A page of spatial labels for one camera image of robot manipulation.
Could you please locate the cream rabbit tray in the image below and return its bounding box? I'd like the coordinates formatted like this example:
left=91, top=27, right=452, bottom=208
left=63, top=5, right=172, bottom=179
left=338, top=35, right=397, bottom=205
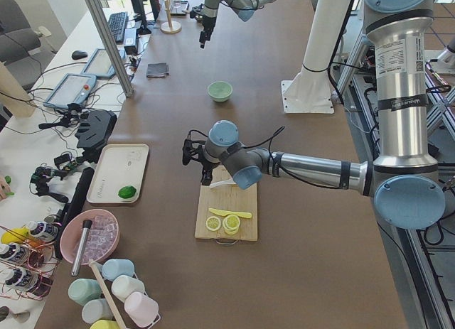
left=86, top=144, right=149, bottom=205

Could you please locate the black monitor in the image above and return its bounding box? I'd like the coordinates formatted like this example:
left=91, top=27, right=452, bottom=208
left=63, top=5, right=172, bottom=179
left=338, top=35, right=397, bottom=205
left=130, top=0, right=151, bottom=35

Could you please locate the pink bowl with ice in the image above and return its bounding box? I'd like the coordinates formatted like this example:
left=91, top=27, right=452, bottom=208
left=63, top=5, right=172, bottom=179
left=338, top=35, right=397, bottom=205
left=60, top=209, right=120, bottom=265

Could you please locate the pink cup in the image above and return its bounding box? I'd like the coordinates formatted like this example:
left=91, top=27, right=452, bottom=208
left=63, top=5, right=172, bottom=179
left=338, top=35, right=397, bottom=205
left=124, top=291, right=161, bottom=328

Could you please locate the green lime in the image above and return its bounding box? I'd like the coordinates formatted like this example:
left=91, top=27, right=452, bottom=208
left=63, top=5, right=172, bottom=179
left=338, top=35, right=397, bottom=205
left=117, top=185, right=137, bottom=200

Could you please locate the teach pendant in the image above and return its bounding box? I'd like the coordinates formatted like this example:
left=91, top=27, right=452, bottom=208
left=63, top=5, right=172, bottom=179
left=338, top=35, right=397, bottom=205
left=81, top=48, right=115, bottom=80
left=43, top=74, right=97, bottom=109

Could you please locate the black keyboard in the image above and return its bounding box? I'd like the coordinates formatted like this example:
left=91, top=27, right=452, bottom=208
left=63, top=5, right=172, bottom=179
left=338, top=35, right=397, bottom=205
left=107, top=11, right=129, bottom=43

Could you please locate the wooden cup tree stand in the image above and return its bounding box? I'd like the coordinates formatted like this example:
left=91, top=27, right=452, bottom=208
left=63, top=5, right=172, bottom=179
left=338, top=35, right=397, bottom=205
left=160, top=0, right=181, bottom=34

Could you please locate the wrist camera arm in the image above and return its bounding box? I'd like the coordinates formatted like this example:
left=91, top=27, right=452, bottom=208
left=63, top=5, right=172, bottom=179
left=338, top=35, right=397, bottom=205
left=189, top=4, right=204, bottom=22
left=182, top=129, right=205, bottom=166

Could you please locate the bamboo cutting board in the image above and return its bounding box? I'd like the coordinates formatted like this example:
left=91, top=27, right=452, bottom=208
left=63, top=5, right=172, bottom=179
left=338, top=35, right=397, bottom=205
left=195, top=166, right=258, bottom=242

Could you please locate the black computer mouse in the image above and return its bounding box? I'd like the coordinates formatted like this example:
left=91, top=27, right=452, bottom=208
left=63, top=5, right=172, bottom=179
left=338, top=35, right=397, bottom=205
left=71, top=50, right=87, bottom=60

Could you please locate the aluminium frame post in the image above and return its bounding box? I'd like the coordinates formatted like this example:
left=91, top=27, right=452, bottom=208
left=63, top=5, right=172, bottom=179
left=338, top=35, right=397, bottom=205
left=85, top=0, right=134, bottom=97

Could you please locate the yellow cup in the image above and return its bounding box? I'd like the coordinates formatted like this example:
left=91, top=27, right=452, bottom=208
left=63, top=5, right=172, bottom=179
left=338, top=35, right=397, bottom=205
left=90, top=319, right=119, bottom=329

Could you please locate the black bracket plate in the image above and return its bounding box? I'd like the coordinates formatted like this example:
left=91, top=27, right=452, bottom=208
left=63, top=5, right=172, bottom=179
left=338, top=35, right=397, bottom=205
left=75, top=109, right=117, bottom=163

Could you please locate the teach pendant near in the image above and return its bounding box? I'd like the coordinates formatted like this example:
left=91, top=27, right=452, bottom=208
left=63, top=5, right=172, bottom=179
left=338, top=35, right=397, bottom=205
left=43, top=74, right=97, bottom=109

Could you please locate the teach pendant far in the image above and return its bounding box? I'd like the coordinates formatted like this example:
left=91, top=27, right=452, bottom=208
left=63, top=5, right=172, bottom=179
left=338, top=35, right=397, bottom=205
left=81, top=48, right=115, bottom=80

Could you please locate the green cup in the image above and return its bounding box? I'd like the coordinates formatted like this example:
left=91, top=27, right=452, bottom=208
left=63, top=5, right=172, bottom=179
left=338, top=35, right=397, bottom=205
left=68, top=279, right=102, bottom=306

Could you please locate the metal cylinder muddler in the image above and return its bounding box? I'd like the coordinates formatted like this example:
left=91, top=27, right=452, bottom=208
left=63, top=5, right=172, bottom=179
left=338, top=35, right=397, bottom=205
left=70, top=220, right=92, bottom=277

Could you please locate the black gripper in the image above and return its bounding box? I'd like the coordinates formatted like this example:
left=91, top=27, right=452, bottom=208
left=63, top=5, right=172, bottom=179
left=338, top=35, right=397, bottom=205
left=199, top=14, right=215, bottom=49
left=198, top=144, right=223, bottom=186

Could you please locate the yellow lemon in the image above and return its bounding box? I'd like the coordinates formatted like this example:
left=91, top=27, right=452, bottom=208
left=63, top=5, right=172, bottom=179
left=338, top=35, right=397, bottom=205
left=1, top=227, right=29, bottom=244

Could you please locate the white camera mast with base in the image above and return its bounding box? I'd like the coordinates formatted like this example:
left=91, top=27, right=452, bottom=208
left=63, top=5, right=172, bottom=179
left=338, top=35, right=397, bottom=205
left=282, top=0, right=352, bottom=114

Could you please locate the light green bowl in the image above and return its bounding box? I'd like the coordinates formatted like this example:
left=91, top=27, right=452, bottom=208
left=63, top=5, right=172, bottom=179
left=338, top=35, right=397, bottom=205
left=207, top=81, right=233, bottom=102

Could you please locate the grey folded cloth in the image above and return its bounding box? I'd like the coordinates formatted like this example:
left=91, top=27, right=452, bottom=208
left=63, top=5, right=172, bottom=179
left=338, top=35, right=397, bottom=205
left=146, top=63, right=169, bottom=78

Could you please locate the blue cup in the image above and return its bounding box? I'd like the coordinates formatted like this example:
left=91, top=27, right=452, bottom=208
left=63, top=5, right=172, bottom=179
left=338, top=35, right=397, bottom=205
left=102, top=259, right=135, bottom=281

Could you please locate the white cup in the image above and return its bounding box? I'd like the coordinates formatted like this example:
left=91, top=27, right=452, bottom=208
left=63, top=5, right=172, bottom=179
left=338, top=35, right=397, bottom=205
left=111, top=275, right=145, bottom=302

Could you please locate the lemon slice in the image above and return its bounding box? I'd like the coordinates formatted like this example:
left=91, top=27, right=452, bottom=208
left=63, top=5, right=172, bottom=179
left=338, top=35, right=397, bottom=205
left=205, top=216, right=222, bottom=232

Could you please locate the black long bar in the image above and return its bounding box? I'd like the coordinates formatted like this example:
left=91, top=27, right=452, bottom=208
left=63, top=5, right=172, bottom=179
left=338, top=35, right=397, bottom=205
left=54, top=167, right=95, bottom=260

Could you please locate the wooden stick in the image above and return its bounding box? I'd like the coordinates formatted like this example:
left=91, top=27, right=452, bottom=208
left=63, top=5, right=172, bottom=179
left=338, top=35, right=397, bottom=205
left=88, top=260, right=127, bottom=329

